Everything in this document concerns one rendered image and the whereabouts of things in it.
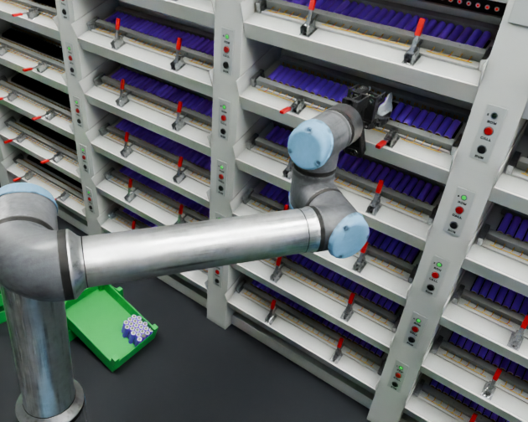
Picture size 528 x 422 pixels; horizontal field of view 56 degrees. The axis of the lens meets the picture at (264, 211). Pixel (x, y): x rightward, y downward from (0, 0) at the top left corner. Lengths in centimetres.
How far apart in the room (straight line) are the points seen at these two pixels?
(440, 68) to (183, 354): 130
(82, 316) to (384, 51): 139
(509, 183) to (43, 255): 94
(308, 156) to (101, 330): 121
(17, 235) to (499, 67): 92
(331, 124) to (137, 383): 119
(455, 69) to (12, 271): 93
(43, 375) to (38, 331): 13
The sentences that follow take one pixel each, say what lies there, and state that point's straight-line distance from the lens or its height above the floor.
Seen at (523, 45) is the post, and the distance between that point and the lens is 110.
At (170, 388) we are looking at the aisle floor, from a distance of 183.
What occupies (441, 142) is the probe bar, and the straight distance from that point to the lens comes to 124.
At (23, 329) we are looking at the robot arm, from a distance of 110.
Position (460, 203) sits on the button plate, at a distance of 123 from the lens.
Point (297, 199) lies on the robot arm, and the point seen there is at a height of 91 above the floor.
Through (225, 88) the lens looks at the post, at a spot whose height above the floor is 96.
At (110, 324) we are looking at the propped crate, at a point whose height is 5.
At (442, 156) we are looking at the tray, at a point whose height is 96.
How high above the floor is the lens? 148
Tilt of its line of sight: 34 degrees down
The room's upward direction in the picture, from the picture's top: 6 degrees clockwise
